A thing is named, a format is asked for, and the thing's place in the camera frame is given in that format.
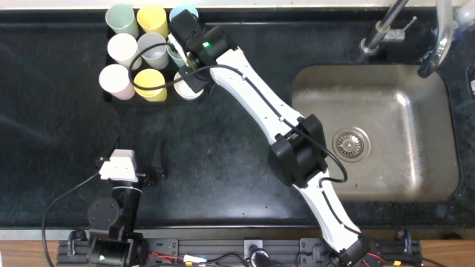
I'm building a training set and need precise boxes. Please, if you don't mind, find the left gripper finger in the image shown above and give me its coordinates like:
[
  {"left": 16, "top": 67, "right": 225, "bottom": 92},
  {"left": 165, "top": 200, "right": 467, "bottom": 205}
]
[
  {"left": 150, "top": 137, "right": 168, "bottom": 182},
  {"left": 95, "top": 133, "right": 120, "bottom": 166}
]

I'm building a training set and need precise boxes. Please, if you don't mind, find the pink cup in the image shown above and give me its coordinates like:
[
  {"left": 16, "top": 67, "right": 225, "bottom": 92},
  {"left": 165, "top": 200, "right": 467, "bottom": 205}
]
[{"left": 98, "top": 63, "right": 137, "bottom": 102}]

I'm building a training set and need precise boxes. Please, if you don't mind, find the white cup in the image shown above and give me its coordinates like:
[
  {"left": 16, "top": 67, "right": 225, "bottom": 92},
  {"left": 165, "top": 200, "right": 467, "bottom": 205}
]
[{"left": 173, "top": 70, "right": 204, "bottom": 102}]

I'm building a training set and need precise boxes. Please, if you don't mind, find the yellow cup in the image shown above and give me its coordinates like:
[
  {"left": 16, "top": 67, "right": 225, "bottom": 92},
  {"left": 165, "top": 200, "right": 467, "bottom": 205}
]
[
  {"left": 136, "top": 4, "right": 170, "bottom": 39},
  {"left": 133, "top": 68, "right": 168, "bottom": 103}
]

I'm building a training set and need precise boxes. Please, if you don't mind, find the black tray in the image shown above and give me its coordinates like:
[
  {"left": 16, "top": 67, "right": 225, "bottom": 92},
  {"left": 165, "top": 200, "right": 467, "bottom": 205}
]
[{"left": 102, "top": 7, "right": 203, "bottom": 107}]

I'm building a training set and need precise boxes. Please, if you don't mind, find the cream cup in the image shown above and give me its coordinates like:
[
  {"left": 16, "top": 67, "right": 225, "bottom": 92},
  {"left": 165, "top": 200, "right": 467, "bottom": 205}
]
[{"left": 107, "top": 33, "right": 143, "bottom": 71}]

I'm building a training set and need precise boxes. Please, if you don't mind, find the grey cup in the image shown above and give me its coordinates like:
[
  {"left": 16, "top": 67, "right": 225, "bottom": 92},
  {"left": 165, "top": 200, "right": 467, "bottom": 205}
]
[{"left": 136, "top": 32, "right": 170, "bottom": 70}]

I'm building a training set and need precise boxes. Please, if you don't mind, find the green cup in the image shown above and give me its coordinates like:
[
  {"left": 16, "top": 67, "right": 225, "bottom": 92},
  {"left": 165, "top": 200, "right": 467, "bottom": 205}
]
[
  {"left": 166, "top": 35, "right": 187, "bottom": 69},
  {"left": 105, "top": 4, "right": 140, "bottom": 39}
]

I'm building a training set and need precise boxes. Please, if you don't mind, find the blue cup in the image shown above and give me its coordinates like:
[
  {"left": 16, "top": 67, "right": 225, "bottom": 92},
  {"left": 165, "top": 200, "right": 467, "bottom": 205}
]
[{"left": 169, "top": 4, "right": 200, "bottom": 22}]

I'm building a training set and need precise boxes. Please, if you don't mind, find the steel sink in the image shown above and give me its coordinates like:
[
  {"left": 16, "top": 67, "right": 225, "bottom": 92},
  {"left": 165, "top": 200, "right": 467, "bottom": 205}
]
[{"left": 291, "top": 65, "right": 461, "bottom": 203}]

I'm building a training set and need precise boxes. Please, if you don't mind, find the steel tap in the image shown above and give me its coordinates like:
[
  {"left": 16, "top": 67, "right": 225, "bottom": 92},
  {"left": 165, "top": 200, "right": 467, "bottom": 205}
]
[{"left": 358, "top": 0, "right": 459, "bottom": 79}]

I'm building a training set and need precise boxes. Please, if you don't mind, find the dark object with white label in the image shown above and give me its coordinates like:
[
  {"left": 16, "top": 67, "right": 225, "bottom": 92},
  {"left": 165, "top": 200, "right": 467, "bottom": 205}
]
[{"left": 465, "top": 62, "right": 475, "bottom": 101}]

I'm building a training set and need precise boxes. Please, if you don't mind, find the blue soap bottle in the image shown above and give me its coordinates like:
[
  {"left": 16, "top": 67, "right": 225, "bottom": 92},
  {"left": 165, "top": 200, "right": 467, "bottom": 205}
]
[{"left": 451, "top": 1, "right": 475, "bottom": 42}]

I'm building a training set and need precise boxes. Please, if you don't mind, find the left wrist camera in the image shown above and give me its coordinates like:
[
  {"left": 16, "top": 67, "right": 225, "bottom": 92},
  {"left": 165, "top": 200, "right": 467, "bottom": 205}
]
[{"left": 98, "top": 148, "right": 139, "bottom": 182}]

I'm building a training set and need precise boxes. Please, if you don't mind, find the mounting rail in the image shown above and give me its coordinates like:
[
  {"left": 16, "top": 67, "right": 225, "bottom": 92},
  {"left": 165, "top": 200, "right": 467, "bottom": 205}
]
[{"left": 56, "top": 228, "right": 424, "bottom": 267}]

